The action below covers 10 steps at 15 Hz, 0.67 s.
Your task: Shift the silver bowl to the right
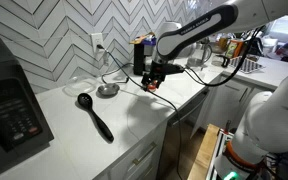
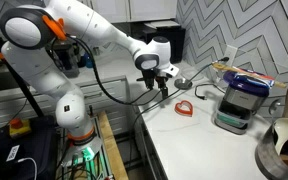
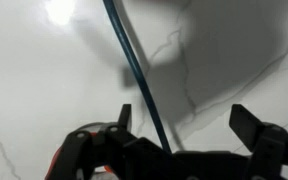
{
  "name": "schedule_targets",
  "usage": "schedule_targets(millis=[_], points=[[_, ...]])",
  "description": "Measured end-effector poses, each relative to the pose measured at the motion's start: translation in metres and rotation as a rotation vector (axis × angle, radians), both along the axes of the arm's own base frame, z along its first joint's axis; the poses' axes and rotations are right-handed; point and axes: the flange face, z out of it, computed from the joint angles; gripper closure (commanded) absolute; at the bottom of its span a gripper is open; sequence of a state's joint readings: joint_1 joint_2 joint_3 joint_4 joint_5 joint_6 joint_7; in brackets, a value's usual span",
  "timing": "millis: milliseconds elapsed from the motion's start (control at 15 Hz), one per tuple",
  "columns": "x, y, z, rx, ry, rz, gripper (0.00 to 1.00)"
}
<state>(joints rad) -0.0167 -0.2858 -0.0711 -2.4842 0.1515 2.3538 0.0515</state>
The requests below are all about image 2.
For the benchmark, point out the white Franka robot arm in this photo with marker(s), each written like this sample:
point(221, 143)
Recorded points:
point(50, 76)

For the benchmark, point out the wooden plank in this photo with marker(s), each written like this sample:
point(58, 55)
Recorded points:
point(112, 150)

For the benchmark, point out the silver metal bowl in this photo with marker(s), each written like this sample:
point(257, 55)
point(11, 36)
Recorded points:
point(183, 83)

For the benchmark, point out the silver metal spoon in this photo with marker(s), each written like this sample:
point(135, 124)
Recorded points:
point(274, 106)

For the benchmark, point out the white wall outlet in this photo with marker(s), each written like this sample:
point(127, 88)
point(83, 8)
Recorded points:
point(230, 53)

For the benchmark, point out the black coffee machine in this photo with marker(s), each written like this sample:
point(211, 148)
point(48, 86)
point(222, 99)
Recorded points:
point(67, 58)

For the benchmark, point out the red heart cookie cutter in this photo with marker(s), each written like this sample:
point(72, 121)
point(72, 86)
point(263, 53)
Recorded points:
point(177, 108)

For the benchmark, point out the white plastic ladle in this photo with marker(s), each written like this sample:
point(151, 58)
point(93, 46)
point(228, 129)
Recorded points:
point(285, 131)

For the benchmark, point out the long wooden spoon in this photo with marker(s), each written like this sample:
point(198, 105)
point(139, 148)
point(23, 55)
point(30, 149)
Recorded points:
point(227, 68)

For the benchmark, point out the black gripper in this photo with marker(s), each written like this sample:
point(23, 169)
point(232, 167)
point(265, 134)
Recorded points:
point(153, 76)

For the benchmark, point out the yellow emergency stop box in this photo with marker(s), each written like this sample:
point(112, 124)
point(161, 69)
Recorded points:
point(19, 127)

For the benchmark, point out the metal utensil pot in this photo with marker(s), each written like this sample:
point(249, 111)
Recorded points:
point(267, 156)

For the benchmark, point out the purple blender container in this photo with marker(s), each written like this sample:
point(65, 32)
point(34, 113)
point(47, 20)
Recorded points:
point(244, 83)

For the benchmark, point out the white wall cabinets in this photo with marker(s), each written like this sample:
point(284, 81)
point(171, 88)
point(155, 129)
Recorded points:
point(134, 9)

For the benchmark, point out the plastic base bracket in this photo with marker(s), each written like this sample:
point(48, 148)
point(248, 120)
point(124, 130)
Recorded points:
point(87, 155)

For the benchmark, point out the blue bottle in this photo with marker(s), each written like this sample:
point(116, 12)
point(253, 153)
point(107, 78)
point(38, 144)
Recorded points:
point(89, 61)

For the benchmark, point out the black controller case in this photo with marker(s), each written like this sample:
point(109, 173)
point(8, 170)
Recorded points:
point(20, 153)

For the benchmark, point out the white red blue packet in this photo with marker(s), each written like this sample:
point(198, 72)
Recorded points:
point(258, 77)

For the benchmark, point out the clear round lid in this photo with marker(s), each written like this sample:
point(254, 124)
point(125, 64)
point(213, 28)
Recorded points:
point(193, 72)

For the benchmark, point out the black microwave oven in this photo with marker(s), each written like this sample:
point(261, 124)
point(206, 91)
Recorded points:
point(175, 40)

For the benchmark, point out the grey drawer cabinet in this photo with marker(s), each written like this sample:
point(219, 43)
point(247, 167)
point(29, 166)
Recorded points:
point(107, 90)

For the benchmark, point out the black slanted pole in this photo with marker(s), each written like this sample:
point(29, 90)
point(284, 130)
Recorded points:
point(30, 96)

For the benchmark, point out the white wrist camera block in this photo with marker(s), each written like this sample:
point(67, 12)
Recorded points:
point(169, 70)

